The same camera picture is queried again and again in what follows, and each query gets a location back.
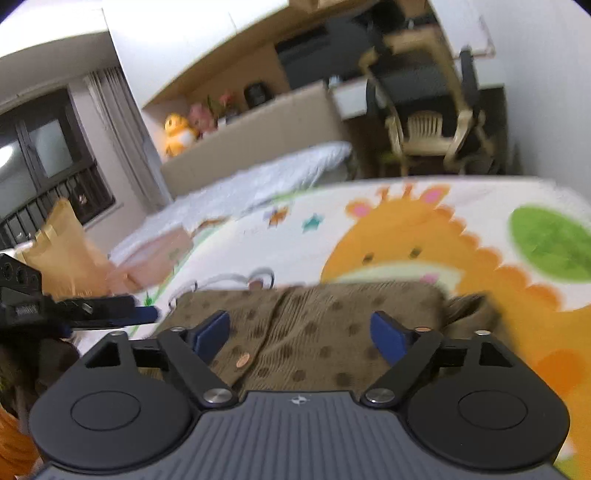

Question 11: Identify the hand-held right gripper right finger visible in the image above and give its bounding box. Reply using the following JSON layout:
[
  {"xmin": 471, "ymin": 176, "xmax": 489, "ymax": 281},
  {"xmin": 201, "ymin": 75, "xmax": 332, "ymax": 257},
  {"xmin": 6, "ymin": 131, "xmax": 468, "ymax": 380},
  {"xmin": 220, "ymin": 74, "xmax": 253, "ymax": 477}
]
[{"xmin": 362, "ymin": 311, "xmax": 515, "ymax": 408}]

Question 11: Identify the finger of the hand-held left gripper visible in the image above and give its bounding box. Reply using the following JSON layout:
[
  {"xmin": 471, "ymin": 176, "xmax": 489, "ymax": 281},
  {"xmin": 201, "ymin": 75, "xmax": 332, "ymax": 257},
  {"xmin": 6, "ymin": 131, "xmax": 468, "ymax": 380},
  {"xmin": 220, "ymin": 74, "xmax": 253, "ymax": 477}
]
[
  {"xmin": 62, "ymin": 308, "xmax": 160, "ymax": 332},
  {"xmin": 54, "ymin": 296, "xmax": 137, "ymax": 317}
]

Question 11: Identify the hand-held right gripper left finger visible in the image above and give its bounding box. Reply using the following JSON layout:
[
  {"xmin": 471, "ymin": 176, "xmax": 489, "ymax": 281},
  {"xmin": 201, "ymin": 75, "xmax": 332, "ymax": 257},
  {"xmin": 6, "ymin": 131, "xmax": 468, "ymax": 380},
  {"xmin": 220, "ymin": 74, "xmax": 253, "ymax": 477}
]
[{"xmin": 85, "ymin": 311, "xmax": 237, "ymax": 409}]

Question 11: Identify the brown dotted corduroy garment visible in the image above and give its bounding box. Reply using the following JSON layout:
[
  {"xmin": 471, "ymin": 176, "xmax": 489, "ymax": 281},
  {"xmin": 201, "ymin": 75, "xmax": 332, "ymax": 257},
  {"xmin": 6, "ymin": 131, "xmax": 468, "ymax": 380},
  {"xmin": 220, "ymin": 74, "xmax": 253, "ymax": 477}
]
[{"xmin": 139, "ymin": 281, "xmax": 504, "ymax": 398}]

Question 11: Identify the pink gift box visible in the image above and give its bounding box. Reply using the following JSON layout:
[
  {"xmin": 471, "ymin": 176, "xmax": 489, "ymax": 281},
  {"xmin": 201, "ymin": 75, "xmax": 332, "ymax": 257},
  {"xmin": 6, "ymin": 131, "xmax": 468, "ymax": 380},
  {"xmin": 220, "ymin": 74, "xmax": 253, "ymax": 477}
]
[{"xmin": 107, "ymin": 226, "xmax": 195, "ymax": 294}]

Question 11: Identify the brown paper bag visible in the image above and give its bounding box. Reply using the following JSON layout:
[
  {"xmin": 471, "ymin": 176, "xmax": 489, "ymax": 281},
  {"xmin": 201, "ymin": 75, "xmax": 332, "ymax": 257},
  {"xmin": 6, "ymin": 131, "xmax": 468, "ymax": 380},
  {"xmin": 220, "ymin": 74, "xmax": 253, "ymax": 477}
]
[{"xmin": 16, "ymin": 198, "xmax": 112, "ymax": 301}]

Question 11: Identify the cartoon animal printed mat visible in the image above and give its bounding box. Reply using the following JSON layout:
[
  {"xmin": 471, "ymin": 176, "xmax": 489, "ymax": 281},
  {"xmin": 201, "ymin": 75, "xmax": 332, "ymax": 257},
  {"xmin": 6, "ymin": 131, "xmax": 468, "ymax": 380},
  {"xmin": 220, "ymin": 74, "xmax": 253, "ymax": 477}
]
[{"xmin": 69, "ymin": 178, "xmax": 591, "ymax": 480}]

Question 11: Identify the grey curtain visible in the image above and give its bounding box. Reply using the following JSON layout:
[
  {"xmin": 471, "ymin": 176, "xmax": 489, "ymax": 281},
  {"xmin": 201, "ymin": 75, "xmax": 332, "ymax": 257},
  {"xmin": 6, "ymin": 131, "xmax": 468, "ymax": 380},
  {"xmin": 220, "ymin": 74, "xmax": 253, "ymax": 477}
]
[{"xmin": 83, "ymin": 67, "xmax": 174, "ymax": 208}]

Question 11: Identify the yellow plush duck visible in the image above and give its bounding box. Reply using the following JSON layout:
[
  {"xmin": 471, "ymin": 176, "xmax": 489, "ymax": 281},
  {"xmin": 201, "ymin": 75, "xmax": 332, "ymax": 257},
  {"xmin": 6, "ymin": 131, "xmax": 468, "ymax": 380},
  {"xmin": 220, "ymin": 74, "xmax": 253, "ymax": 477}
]
[{"xmin": 164, "ymin": 113, "xmax": 200, "ymax": 158}]

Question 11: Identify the beige plastic chair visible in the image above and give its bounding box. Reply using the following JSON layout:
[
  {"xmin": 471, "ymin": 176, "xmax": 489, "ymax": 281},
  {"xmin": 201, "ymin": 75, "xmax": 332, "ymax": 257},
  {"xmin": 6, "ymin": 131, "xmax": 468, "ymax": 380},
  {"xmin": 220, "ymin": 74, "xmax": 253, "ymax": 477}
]
[{"xmin": 385, "ymin": 111, "xmax": 455, "ymax": 171}]

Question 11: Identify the pink plush toy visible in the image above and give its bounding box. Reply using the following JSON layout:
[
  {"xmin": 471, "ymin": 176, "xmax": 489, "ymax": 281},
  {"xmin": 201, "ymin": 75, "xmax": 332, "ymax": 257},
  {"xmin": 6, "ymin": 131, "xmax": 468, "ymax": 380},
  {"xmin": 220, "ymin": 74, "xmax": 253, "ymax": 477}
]
[{"xmin": 187, "ymin": 102, "xmax": 218, "ymax": 137}]

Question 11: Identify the beige padded headboard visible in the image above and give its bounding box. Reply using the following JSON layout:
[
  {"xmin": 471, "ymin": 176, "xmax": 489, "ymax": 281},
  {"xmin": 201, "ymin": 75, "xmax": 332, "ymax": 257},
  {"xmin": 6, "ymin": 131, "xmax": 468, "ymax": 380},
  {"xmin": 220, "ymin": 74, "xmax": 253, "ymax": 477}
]
[{"xmin": 159, "ymin": 80, "xmax": 352, "ymax": 199}]

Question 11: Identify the potted plant with pink leaves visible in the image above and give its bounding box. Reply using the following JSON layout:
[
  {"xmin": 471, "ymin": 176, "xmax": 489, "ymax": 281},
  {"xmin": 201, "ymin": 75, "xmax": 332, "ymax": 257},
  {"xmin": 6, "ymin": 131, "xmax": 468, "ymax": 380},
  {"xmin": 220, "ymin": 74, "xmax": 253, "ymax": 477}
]
[{"xmin": 208, "ymin": 92, "xmax": 238, "ymax": 123}]

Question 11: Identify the beige and black office chair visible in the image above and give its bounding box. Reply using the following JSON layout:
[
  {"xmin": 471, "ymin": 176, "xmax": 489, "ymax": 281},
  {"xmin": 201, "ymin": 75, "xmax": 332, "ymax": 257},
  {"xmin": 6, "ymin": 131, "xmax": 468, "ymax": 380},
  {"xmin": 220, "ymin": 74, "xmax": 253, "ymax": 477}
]
[{"xmin": 358, "ymin": 23, "xmax": 499, "ymax": 174}]

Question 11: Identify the white wardrobe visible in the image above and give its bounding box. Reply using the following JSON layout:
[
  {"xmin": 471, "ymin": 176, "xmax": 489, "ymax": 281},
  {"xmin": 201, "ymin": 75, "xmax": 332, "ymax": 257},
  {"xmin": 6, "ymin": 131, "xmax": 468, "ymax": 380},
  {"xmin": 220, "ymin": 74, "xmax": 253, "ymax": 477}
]
[{"xmin": 429, "ymin": 0, "xmax": 591, "ymax": 185}]

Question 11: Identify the black monitor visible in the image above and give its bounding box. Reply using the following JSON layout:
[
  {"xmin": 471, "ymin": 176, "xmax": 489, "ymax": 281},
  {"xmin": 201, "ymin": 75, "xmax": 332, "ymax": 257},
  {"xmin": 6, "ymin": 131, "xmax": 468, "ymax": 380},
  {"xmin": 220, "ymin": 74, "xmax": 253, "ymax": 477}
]
[{"xmin": 274, "ymin": 21, "xmax": 370, "ymax": 88}]

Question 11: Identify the white computer case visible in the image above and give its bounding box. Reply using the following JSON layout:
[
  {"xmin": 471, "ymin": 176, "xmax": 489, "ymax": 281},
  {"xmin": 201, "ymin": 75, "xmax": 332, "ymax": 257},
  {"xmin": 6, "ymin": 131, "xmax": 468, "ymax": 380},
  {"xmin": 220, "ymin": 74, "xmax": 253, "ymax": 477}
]
[{"xmin": 434, "ymin": 0, "xmax": 506, "ymax": 88}]

